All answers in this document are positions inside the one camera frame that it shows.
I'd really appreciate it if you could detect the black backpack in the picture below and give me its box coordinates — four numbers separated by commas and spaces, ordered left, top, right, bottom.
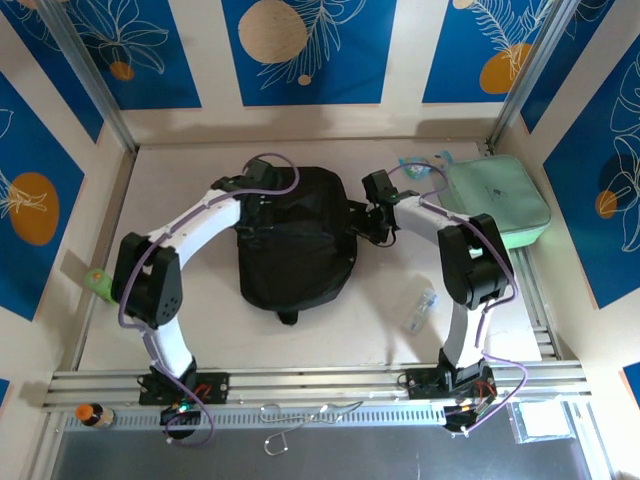
235, 166, 371, 326

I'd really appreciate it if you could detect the clear plastic bottle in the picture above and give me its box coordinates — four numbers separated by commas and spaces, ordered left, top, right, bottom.
402, 286, 441, 335

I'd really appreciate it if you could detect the clear plastic bag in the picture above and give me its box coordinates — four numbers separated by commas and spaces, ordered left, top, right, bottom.
510, 402, 574, 444

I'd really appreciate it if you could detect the blue white snack packet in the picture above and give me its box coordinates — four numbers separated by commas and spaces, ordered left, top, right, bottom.
397, 151, 454, 182

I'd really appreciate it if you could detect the mint green zip case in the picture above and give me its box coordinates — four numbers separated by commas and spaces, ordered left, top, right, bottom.
439, 154, 551, 250

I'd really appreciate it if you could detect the small green bottle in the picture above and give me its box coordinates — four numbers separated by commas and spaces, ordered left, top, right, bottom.
83, 268, 119, 304

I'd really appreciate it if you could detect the dark bottle orange cap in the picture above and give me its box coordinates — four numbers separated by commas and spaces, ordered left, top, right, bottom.
74, 402, 117, 430

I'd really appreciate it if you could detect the blue floral wall panel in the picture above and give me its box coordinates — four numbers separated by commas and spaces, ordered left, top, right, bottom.
542, 34, 640, 310
422, 0, 554, 105
0, 72, 86, 322
519, 0, 617, 135
64, 0, 203, 111
0, 0, 105, 145
221, 0, 399, 107

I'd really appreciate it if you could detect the aluminium mounting rail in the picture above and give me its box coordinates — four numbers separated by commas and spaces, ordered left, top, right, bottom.
42, 362, 591, 409

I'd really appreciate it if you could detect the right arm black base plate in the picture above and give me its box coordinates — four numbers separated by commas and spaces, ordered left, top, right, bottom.
405, 367, 499, 401

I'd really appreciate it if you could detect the metal wire hook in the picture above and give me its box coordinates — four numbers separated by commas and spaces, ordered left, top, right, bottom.
258, 399, 365, 457

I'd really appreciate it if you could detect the aluminium frame post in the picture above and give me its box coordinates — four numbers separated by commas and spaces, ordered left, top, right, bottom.
487, 0, 581, 154
37, 0, 140, 154

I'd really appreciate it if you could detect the perforated grey cable tray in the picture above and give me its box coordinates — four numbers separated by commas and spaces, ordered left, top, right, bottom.
64, 405, 516, 434

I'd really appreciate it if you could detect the black controller board with wires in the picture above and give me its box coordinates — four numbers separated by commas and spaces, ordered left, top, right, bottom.
443, 399, 497, 434
158, 403, 202, 427

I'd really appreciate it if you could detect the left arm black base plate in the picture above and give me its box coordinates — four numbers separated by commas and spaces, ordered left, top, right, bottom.
138, 371, 230, 406

